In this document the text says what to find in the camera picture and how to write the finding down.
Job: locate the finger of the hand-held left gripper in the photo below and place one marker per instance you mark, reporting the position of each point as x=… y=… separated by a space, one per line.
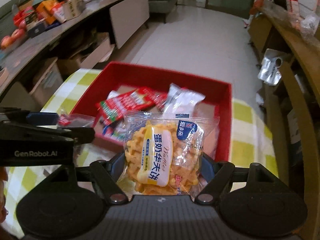
x=83 y=135
x=42 y=118

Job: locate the red cardboard box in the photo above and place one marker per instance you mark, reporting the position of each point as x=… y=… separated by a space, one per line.
x=150 y=76

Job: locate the beige printed box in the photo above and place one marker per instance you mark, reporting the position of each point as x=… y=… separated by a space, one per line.
x=75 y=7

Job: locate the beige plastic bin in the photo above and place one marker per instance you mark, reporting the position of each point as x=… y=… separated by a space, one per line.
x=47 y=80

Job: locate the clear waffle packet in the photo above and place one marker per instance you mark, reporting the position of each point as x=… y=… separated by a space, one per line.
x=155 y=150

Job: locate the blue white snack packet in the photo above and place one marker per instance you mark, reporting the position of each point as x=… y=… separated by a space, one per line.
x=112 y=131

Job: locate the brown cardboard box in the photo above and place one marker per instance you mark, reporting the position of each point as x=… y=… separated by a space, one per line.
x=97 y=52

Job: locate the red green snack packet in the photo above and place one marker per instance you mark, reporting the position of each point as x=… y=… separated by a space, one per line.
x=125 y=102

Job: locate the red bag of apples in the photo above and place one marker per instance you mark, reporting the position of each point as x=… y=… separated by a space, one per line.
x=21 y=15

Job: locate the grey long sideboard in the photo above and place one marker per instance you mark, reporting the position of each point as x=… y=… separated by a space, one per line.
x=130 y=15

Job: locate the dark blue box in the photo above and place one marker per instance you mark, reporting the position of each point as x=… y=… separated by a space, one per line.
x=37 y=30

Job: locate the gift box with red ribbon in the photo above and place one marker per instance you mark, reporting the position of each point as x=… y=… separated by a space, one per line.
x=292 y=5

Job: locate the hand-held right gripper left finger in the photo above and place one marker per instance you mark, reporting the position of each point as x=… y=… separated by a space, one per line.
x=115 y=165

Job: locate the clear plastic bag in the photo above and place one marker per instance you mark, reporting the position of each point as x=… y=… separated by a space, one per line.
x=310 y=23

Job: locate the red plastic item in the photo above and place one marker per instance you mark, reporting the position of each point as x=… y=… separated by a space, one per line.
x=256 y=6

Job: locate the wooden shelf unit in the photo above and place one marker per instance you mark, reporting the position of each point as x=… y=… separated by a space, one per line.
x=287 y=35

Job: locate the orange box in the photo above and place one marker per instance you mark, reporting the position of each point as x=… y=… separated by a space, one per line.
x=46 y=10

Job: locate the red white packet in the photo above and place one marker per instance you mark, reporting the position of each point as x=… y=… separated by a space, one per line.
x=58 y=13

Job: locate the white grey snack packet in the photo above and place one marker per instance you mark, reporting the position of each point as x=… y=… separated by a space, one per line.
x=182 y=102

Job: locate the person's left hand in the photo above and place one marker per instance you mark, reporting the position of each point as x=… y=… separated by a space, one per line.
x=2 y=175

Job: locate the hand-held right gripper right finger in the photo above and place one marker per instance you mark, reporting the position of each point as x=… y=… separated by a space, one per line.
x=207 y=167

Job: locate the pile of red apples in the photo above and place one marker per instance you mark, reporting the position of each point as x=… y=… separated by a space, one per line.
x=10 y=38

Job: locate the silver foil bag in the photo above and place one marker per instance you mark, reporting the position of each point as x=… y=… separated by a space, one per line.
x=268 y=70

